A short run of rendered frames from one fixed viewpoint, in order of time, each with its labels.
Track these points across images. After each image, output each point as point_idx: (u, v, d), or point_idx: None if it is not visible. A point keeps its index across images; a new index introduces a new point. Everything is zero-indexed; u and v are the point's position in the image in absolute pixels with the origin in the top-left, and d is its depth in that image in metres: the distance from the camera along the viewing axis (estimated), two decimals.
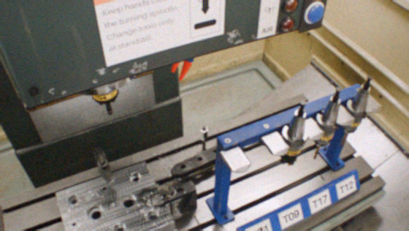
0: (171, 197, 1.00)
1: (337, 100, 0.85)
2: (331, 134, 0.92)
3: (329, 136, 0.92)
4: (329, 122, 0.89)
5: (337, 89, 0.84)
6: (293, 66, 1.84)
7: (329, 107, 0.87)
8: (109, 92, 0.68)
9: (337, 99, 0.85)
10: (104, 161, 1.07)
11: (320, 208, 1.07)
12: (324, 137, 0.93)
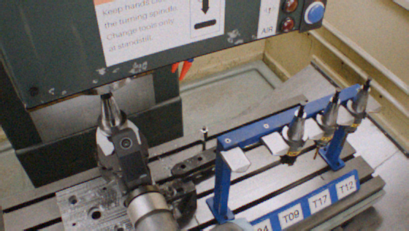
0: (171, 197, 1.00)
1: (337, 101, 0.86)
2: (331, 134, 0.93)
3: (329, 137, 0.93)
4: (329, 123, 0.89)
5: (337, 90, 0.84)
6: (293, 66, 1.84)
7: (329, 107, 0.87)
8: None
9: (337, 100, 0.85)
10: None
11: (320, 208, 1.07)
12: (324, 137, 0.93)
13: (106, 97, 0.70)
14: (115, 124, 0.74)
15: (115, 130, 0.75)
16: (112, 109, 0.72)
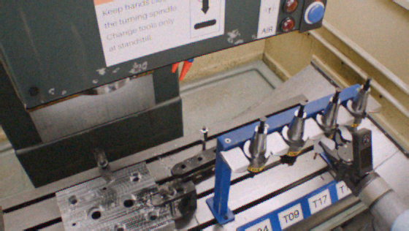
0: (171, 197, 1.00)
1: (337, 101, 0.86)
2: (331, 134, 0.93)
3: (329, 137, 0.93)
4: (329, 123, 0.89)
5: (337, 90, 0.84)
6: (293, 66, 1.84)
7: (329, 107, 0.87)
8: (262, 165, 0.86)
9: (337, 100, 0.85)
10: (104, 161, 1.07)
11: (320, 208, 1.07)
12: None
13: (262, 131, 0.79)
14: (262, 154, 0.83)
15: (261, 159, 0.84)
16: (264, 141, 0.81)
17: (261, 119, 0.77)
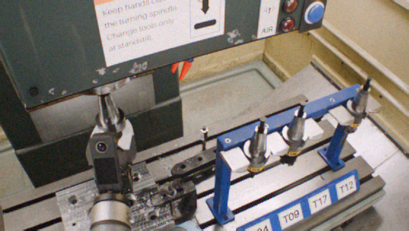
0: (171, 197, 1.00)
1: (102, 93, 0.70)
2: None
3: None
4: (101, 120, 0.74)
5: None
6: (293, 66, 1.84)
7: (98, 100, 0.72)
8: (262, 165, 0.86)
9: None
10: None
11: (320, 208, 1.07)
12: None
13: (262, 131, 0.79)
14: (262, 154, 0.83)
15: (261, 159, 0.84)
16: (264, 141, 0.81)
17: (261, 119, 0.77)
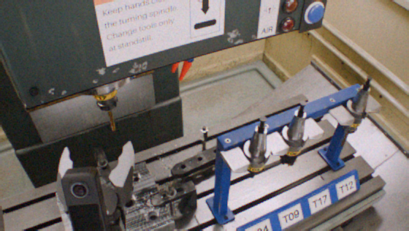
0: (171, 197, 1.00)
1: None
2: (104, 93, 0.67)
3: (101, 94, 0.68)
4: None
5: None
6: (293, 66, 1.84)
7: None
8: (262, 165, 0.86)
9: None
10: (104, 161, 1.07)
11: (320, 208, 1.07)
12: None
13: (262, 131, 0.79)
14: (262, 154, 0.83)
15: (261, 159, 0.84)
16: (264, 141, 0.81)
17: (261, 119, 0.77)
